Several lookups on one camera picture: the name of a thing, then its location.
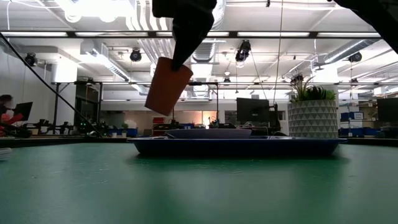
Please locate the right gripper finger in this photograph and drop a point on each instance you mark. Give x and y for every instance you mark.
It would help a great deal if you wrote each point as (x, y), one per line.
(178, 49)
(193, 42)

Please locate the orange cup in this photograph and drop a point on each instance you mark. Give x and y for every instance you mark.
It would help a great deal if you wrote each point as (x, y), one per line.
(164, 90)

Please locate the white bowl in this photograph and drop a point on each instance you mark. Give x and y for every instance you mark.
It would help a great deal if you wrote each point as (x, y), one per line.
(208, 133)

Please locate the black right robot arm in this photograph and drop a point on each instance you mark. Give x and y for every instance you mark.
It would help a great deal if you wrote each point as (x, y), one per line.
(382, 18)

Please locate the blue plastic tray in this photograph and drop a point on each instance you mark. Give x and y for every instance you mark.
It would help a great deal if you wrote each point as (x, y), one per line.
(236, 147)

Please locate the black ceiling spot lamp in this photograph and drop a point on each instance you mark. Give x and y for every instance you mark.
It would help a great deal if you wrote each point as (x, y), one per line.
(136, 56)
(355, 57)
(243, 51)
(31, 59)

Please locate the ceiling light strip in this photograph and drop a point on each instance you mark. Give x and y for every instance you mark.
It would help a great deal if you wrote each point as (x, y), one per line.
(264, 34)
(109, 34)
(348, 34)
(34, 34)

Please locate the red box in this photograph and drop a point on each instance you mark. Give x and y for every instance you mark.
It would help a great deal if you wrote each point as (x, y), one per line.
(158, 120)

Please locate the black monitor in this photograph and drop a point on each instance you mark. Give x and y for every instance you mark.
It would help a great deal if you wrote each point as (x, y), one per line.
(252, 112)

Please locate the succulent in white patterned pot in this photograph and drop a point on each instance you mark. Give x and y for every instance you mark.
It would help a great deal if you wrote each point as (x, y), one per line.
(312, 118)

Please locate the green table mat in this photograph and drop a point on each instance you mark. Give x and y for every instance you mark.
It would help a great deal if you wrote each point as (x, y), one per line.
(199, 193)

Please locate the black laptop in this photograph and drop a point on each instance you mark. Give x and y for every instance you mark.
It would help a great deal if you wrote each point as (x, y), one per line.
(23, 110)

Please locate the blue storage bin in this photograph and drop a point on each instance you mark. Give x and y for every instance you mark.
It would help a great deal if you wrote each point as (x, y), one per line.
(357, 132)
(351, 116)

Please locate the person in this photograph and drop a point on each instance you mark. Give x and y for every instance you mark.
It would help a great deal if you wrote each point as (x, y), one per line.
(9, 119)

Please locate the dark computer screen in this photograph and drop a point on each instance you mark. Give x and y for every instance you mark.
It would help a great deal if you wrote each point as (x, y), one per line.
(388, 110)

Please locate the black rack frame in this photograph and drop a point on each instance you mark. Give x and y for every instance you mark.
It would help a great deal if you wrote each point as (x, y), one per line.
(87, 105)

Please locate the silver ventilation duct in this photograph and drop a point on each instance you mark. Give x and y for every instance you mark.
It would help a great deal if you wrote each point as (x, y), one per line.
(348, 49)

